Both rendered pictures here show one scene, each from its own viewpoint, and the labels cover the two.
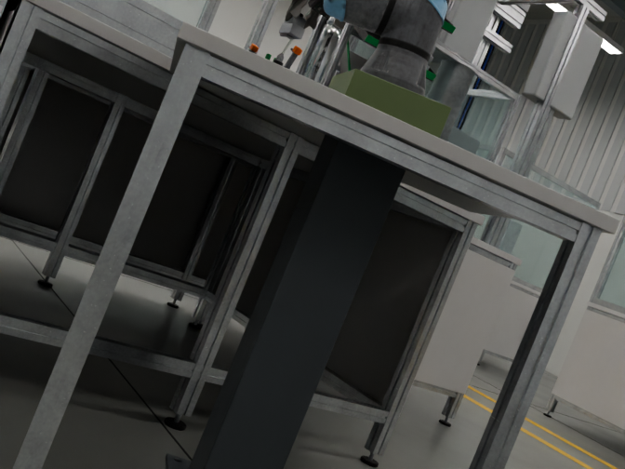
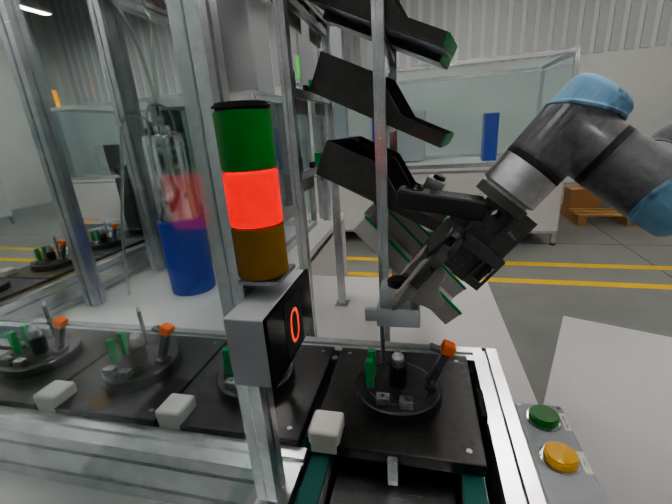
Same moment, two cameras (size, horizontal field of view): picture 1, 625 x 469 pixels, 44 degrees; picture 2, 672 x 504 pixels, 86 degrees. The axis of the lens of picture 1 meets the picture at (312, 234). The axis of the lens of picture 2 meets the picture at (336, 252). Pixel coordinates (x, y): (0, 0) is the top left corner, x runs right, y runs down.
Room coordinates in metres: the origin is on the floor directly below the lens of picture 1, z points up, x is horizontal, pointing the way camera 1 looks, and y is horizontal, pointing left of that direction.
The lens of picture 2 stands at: (1.93, 0.66, 1.39)
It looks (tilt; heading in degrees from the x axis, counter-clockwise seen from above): 18 degrees down; 319
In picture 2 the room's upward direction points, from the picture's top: 4 degrees counter-clockwise
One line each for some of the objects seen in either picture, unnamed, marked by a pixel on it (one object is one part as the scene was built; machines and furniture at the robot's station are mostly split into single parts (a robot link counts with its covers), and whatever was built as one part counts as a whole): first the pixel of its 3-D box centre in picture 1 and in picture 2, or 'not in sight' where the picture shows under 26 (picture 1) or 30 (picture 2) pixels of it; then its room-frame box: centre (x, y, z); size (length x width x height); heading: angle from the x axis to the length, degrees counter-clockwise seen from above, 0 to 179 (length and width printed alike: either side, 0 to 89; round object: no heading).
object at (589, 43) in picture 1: (534, 136); (318, 125); (3.71, -0.79, 1.43); 0.30 x 0.09 x 1.13; 125
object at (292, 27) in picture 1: (292, 24); (391, 299); (2.25, 0.28, 1.14); 0.08 x 0.04 x 0.07; 36
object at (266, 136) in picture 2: not in sight; (245, 140); (2.23, 0.50, 1.39); 0.05 x 0.05 x 0.05
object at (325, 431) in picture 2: not in sight; (326, 431); (2.27, 0.41, 0.97); 0.05 x 0.05 x 0.04; 35
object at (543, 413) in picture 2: not in sight; (543, 418); (2.06, 0.17, 0.96); 0.04 x 0.04 x 0.02
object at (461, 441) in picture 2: not in sight; (398, 397); (2.25, 0.28, 0.96); 0.24 x 0.24 x 0.02; 35
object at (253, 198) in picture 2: not in sight; (253, 196); (2.23, 0.50, 1.34); 0.05 x 0.05 x 0.05
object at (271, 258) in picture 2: not in sight; (260, 248); (2.23, 0.50, 1.29); 0.05 x 0.05 x 0.05
